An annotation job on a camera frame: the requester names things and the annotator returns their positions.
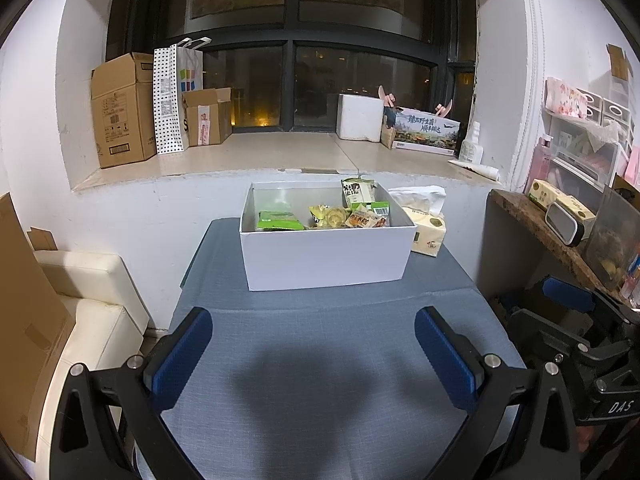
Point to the printed landscape tissue box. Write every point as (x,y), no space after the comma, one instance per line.
(425,132)

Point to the small open cardboard box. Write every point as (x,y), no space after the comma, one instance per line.
(207,120)

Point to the clear plastic drawer unit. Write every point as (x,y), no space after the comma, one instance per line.
(580,160)

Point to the white small drawer organizer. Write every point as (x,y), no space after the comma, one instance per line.
(615,105)

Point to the orange snack packet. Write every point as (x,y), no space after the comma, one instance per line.
(367,220)

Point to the white grey small device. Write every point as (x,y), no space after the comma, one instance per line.
(565,222)

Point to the yellow green tissue pack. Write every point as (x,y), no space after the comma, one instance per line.
(545,194)
(582,210)

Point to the white cardboard box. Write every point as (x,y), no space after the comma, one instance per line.
(320,260)

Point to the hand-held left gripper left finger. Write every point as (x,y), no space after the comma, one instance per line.
(180,355)

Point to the blue table cloth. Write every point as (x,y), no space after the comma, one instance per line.
(325,335)

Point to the dotted white paper bag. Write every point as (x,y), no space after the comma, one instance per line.
(167,110)

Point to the dark green snack packet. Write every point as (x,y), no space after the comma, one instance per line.
(356,191)

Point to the pink curved object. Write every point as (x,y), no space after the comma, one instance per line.
(386,96)
(444,107)

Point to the white foam box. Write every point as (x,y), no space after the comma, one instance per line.
(357,117)

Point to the wooden shelf board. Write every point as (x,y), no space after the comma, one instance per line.
(520,215)

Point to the white plastic bottle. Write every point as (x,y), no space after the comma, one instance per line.
(470,150)

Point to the large brown cardboard box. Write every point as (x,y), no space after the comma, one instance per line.
(122,110)

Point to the yellow clear snack packet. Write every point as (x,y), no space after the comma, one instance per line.
(315,212)

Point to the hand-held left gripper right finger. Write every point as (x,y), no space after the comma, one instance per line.
(445,355)

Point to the green barcode snack packet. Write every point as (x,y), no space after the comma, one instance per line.
(380,206)

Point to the round rice cracker packet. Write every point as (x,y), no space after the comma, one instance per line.
(334,217)

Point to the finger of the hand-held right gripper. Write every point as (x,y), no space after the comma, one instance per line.
(567,292)
(540,330)

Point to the dark framed window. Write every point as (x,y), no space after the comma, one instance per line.
(350,60)

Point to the flat brown cardboard sheet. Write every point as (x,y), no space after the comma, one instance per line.
(30,335)

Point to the bright green snack packet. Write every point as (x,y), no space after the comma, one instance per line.
(280,220)

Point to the white rolled paper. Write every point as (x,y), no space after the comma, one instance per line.
(475,169)

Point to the pink floral pouch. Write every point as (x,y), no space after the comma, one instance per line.
(565,96)

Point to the cream tissue pack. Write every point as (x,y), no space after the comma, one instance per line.
(427,235)

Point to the clear plastic container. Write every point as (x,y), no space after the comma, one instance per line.
(612,240)

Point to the white leather seat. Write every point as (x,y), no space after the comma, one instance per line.
(90,310)

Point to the brown cardboard piece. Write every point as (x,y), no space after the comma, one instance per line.
(619,62)

